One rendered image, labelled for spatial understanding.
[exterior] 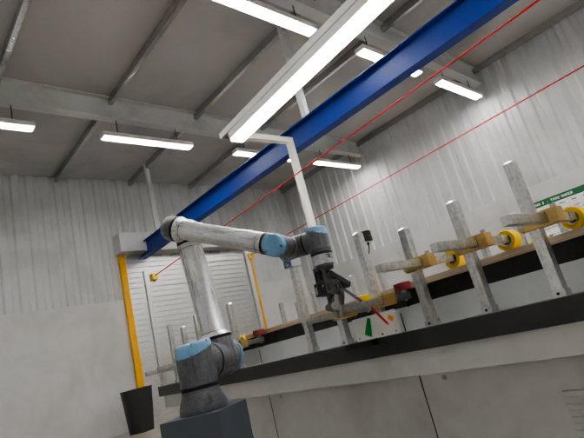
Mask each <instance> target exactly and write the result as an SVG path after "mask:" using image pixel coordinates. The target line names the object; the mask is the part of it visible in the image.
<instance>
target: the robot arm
mask: <svg viewBox="0 0 584 438"><path fill-rule="evenodd" d="M160 231H161V234H162V236H163V237H164V238H165V239H166V240H168V241H171V242H176V246H177V248H178V250H179V253H180V257H181V260H182V266H183V269H184V273H185V276H186V280H187V284H188V286H189V292H190V296H191V300H192V302H193V306H194V310H195V313H196V319H197V322H198V326H199V329H200V333H201V338H200V340H198V341H195V342H190V343H187V344H184V345H181V346H178V347H176V349H175V356H176V357H175V359H176V367H177V373H178V377H179V382H180V388H181V393H182V400H181V406H180V411H179V414H180V418H186V417H191V416H195V415H201V414H204V413H208V412H210V411H213V410H216V409H219V408H223V407H225V406H227V405H229V404H228V399H227V397H226V396H225V394H224V393H223V391H222V389H221V388H220V385H219V381H218V378H219V377H222V376H225V375H230V374H232V373H234V372H236V371H237V370H238V369H239V368H240V367H241V365H242V362H243V357H244V353H243V349H242V345H241V344H240V343H239V342H238V341H236V340H234V339H233V336H232V334H231V331H229V330H227V329H226V328H225V325H224V322H223V318H222V313H221V310H220V307H219V303H218V301H217V297H216V292H215V288H214V285H213V282H212V279H211V275H210V272H209V266H208V264H207V260H206V257H205V254H204V251H203V247H202V243H205V244H210V245H215V246H220V247H225V248H230V249H239V250H244V251H249V252H255V253H260V254H262V255H266V256H272V257H279V258H280V259H281V260H282V261H284V262H286V261H291V260H293V259H296V258H298V257H301V256H306V255H309V254H310V256H311V260H312V263H313V267H314V269H313V272H314V276H315V282H316V284H314V288H317V293H318V294H317V293H316V290H315V294H316V297H325V296H326V297H327V300H328V304H327V305H326V306H325V309H326V310H327V311H329V312H334V313H335V315H336V316H337V318H338V319H340V318H342V312H343V307H344V291H343V289H345V288H349V287H350V284H351V282H350V281H349V280H347V279H345V278H344V277H342V276H340V275H338V274H336V273H335V272H334V271H332V270H331V269H333V268H334V265H333V264H335V259H334V256H333V253H332V248H331V245H330V241H329V234H328V232H327V230H326V228H325V227H324V226H312V227H308V228H306V229H305V230H304V232H305V233H303V234H300V235H298V236H293V237H290V236H284V235H280V234H278V233H268V232H258V231H252V230H246V229H235V228H230V227H223V226H218V225H212V224H207V223H200V222H197V221H195V220H192V219H187V218H185V217H183V216H168V217H166V218H165V219H164V220H163V221H162V223H161V226H160ZM335 294H336V295H335Z"/></svg>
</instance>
